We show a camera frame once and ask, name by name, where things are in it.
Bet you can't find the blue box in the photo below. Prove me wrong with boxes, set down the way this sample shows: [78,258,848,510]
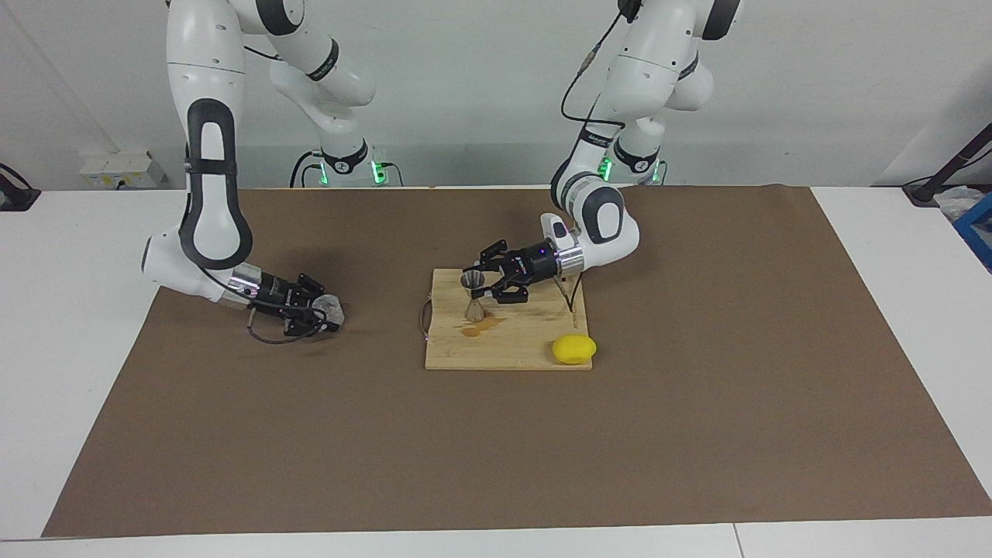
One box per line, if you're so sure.
[953,194,992,272]

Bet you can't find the yellow lemon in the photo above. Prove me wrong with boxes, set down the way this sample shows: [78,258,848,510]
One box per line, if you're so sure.
[552,335,598,365]

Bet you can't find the black stand pole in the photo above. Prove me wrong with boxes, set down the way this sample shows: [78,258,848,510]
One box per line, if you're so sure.
[903,122,992,206]

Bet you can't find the black base power cable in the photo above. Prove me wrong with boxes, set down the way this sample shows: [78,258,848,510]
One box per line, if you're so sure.
[290,150,326,188]

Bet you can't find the steel double jigger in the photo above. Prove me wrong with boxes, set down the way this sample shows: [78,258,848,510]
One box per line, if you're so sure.
[461,271,489,322]

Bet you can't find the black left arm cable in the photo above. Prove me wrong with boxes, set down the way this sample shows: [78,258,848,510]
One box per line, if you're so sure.
[554,12,629,312]

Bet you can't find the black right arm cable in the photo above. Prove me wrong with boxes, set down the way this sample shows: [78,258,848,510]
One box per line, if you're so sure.
[246,306,315,346]

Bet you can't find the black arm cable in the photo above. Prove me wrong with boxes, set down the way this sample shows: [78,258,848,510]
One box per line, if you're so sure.
[554,12,629,312]
[246,306,315,346]

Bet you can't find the white wall socket strip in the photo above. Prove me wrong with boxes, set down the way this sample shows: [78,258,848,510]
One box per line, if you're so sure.
[80,151,167,189]

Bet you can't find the brown table mat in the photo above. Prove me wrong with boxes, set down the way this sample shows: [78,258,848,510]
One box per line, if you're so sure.
[43,184,992,538]

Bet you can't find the black flat object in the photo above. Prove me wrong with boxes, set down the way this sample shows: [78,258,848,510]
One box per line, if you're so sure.
[0,163,41,212]

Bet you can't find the clear plastic bag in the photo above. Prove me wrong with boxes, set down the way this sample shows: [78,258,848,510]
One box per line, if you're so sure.
[934,186,989,226]

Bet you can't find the wooden cutting board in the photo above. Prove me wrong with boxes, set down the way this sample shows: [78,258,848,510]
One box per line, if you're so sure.
[419,269,594,371]

